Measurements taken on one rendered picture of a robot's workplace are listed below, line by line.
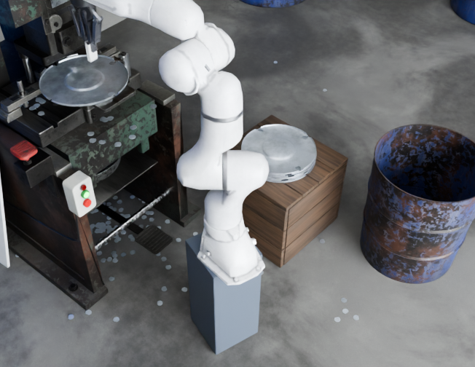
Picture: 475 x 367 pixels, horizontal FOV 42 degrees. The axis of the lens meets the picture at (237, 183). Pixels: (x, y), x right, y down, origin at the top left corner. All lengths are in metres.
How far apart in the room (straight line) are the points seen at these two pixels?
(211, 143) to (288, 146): 0.82
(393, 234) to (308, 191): 0.35
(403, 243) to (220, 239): 0.79
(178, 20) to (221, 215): 0.58
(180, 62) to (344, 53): 2.30
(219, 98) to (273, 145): 0.88
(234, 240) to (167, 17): 0.69
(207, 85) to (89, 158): 0.70
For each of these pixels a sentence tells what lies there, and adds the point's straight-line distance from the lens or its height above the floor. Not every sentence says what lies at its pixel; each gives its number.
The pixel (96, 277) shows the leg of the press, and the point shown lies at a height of 0.10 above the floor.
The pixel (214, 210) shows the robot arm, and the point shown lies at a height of 0.67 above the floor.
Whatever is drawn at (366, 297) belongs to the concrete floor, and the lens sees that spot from 2.45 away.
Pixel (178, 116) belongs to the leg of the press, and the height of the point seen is 0.57.
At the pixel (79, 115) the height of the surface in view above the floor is 0.68.
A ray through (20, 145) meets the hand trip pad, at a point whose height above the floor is 0.76.
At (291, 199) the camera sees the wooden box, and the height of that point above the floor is 0.35.
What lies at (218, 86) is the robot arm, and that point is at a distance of 1.53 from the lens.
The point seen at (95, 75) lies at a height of 0.79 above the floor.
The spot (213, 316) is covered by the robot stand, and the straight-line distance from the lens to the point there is 2.07.
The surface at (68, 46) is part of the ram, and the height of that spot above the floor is 0.91.
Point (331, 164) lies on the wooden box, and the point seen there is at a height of 0.35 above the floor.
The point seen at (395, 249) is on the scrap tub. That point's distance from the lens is 2.39.
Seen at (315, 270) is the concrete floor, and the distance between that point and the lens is 2.49.
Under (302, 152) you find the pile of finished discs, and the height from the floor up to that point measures 0.40.
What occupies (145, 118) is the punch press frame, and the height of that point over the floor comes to 0.59.
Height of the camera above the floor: 1.95
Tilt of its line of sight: 44 degrees down
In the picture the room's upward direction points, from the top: 1 degrees clockwise
